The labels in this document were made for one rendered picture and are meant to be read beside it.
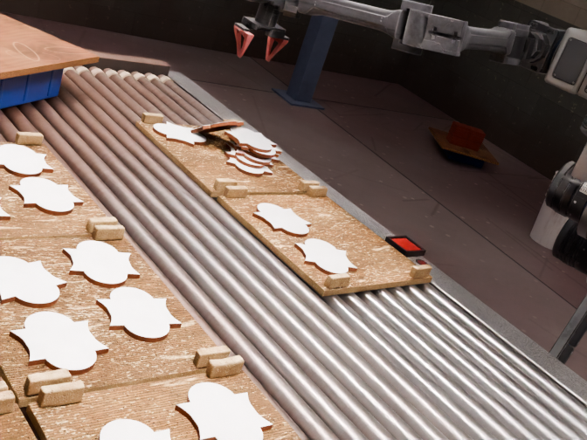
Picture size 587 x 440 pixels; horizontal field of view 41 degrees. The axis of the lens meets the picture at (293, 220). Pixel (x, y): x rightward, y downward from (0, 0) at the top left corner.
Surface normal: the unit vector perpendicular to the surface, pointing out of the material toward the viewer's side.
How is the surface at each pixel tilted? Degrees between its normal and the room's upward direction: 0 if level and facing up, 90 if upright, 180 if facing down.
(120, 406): 0
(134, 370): 0
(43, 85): 90
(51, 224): 0
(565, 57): 90
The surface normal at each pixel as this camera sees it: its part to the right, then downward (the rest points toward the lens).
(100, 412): 0.31, -0.87
